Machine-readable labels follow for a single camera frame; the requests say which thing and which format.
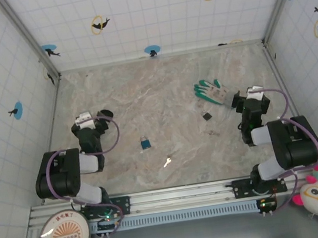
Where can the small dark key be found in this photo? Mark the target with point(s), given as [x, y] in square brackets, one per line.
[212, 132]

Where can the black padlock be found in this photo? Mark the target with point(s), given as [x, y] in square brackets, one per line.
[206, 116]

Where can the blue padlock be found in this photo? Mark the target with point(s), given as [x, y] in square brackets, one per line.
[145, 144]

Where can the silver key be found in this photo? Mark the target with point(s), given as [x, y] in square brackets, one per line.
[167, 162]

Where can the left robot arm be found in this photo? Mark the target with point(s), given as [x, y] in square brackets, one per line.
[57, 174]

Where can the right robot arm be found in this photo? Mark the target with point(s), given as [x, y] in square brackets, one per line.
[295, 141]

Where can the green and beige work glove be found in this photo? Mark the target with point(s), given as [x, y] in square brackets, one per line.
[214, 92]

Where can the left controller board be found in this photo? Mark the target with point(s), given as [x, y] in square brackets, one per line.
[108, 223]

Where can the controller board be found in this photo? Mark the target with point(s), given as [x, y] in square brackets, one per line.
[108, 223]
[267, 204]

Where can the right controller board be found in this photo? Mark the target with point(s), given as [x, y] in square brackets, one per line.
[267, 204]

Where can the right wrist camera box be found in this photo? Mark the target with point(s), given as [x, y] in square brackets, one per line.
[254, 92]

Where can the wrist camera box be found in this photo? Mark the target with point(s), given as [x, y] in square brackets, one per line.
[254, 92]
[85, 120]

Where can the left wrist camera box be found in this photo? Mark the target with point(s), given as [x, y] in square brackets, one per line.
[85, 120]

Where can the aluminium frame rail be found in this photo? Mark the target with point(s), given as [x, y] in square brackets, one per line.
[283, 83]
[54, 110]
[167, 54]

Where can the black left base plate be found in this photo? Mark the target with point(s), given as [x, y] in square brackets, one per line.
[123, 205]

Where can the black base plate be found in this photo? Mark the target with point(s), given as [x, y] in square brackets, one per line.
[241, 187]
[123, 205]

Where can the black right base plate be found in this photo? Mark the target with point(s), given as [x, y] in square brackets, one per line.
[241, 187]

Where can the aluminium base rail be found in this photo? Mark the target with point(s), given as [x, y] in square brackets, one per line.
[181, 194]

